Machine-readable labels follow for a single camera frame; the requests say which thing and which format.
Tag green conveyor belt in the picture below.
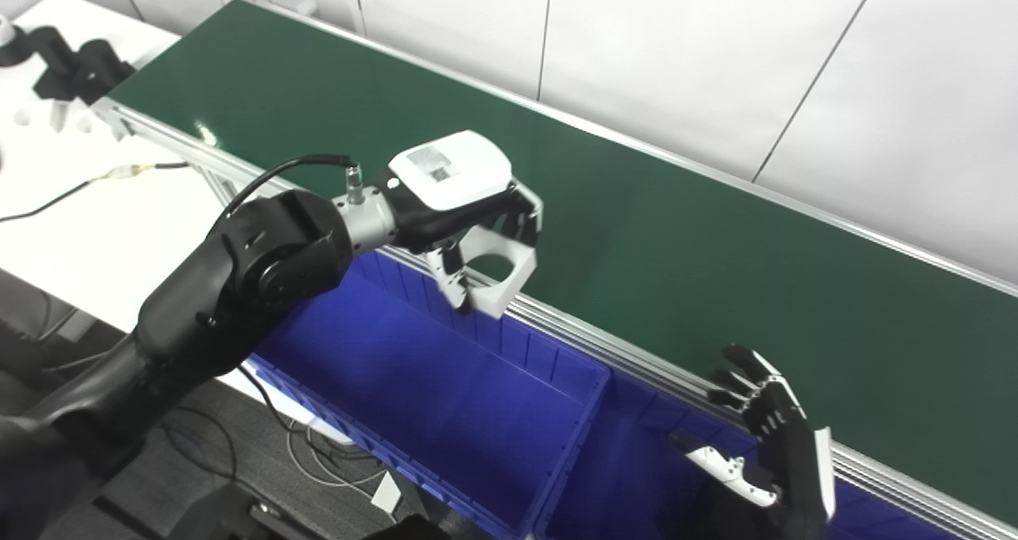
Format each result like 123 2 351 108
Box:
91 0 1018 540
107 0 1018 517

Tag white square part round hole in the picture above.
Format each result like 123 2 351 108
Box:
436 223 538 320

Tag black floor cable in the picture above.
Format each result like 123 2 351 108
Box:
159 365 307 481

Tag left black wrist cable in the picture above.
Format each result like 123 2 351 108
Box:
219 154 367 223

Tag black device on table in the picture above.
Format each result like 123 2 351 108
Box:
0 25 138 105

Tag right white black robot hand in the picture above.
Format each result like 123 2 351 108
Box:
668 344 837 540

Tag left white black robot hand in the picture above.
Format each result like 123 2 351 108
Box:
374 130 546 314

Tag aluminium conveyor leg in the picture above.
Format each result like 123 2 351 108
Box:
187 146 247 207

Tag black cable yellow connector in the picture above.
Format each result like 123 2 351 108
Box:
0 161 192 224

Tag white floor cable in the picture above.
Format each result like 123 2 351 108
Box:
285 421 384 490

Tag blue plastic bin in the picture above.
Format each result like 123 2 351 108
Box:
243 250 613 540
533 369 963 540

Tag small white box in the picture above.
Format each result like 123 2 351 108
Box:
370 471 406 515

